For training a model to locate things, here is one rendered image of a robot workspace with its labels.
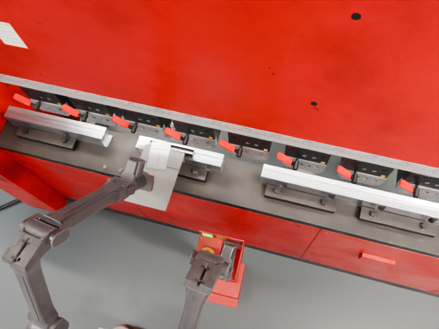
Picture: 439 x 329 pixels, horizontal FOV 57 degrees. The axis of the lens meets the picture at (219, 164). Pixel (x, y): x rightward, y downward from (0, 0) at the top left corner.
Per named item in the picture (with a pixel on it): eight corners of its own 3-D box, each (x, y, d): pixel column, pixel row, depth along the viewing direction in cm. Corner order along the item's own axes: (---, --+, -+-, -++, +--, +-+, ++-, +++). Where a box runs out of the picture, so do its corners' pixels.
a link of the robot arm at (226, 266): (187, 266, 112) (223, 280, 110) (194, 246, 113) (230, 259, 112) (204, 273, 153) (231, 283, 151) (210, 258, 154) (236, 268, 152)
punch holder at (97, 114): (83, 119, 163) (66, 97, 147) (91, 102, 166) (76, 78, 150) (118, 127, 160) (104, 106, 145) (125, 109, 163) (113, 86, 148)
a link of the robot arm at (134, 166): (105, 188, 142) (126, 196, 140) (113, 156, 140) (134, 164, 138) (123, 183, 154) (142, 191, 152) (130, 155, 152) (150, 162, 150)
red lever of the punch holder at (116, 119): (112, 120, 145) (136, 132, 149) (115, 110, 146) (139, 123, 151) (110, 121, 146) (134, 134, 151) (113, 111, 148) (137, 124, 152)
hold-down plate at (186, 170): (142, 168, 186) (140, 165, 183) (146, 157, 188) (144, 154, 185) (205, 183, 181) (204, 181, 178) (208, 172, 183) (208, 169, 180)
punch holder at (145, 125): (130, 130, 159) (117, 108, 144) (137, 111, 162) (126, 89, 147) (166, 138, 157) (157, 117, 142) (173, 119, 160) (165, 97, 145)
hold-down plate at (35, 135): (17, 138, 196) (14, 134, 193) (23, 128, 198) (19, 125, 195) (74, 151, 191) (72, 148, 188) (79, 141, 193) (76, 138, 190)
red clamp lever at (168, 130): (164, 132, 142) (187, 145, 146) (168, 122, 143) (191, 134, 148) (162, 133, 143) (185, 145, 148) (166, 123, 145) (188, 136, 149)
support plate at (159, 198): (124, 201, 168) (123, 200, 167) (146, 144, 177) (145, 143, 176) (165, 211, 165) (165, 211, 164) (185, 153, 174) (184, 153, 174)
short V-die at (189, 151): (149, 147, 179) (147, 143, 176) (151, 141, 180) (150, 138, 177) (193, 156, 176) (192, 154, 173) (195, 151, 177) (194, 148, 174)
